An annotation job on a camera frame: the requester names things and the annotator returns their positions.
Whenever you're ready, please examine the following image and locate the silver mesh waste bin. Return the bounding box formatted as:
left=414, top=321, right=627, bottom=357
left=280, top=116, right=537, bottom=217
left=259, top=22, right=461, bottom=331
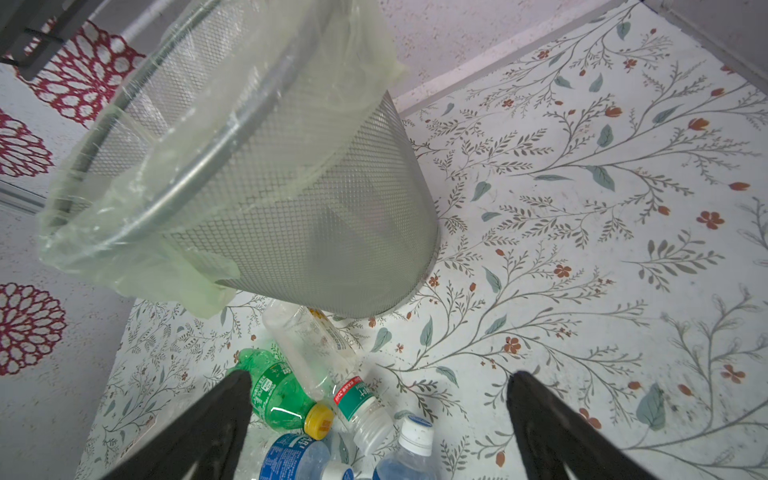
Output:
left=38, top=1, right=439, bottom=318

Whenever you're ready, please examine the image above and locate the crushed Pocari bottle blue label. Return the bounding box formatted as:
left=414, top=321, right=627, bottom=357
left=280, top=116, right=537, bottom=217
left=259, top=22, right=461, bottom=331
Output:
left=257, top=433, right=355, bottom=480

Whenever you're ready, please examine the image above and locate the green plastic bin liner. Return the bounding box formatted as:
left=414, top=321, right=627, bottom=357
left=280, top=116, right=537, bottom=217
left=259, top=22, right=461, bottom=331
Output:
left=38, top=1, right=403, bottom=317

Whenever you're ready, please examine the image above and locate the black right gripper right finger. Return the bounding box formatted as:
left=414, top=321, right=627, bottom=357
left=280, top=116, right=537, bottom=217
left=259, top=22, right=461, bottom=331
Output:
left=506, top=371, right=654, bottom=480

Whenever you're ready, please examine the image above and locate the clear bottle green red label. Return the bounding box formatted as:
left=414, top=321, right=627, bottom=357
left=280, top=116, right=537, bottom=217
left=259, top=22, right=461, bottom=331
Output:
left=262, top=300, right=395, bottom=455

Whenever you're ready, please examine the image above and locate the dark grey wall shelf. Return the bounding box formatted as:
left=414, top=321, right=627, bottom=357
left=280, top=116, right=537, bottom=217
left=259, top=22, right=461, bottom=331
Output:
left=1, top=0, right=103, bottom=80

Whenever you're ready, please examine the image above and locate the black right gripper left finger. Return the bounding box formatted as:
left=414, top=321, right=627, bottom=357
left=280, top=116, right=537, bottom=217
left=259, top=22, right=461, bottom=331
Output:
left=104, top=370, right=252, bottom=480

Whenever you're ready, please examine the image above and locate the green bottle yellow cap upper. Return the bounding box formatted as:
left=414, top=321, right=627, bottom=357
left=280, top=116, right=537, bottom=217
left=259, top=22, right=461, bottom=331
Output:
left=230, top=349, right=335, bottom=440

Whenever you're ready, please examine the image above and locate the clear bottle blue label white cap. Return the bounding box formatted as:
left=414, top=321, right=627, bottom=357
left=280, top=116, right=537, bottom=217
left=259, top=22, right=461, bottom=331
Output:
left=372, top=414, right=438, bottom=480

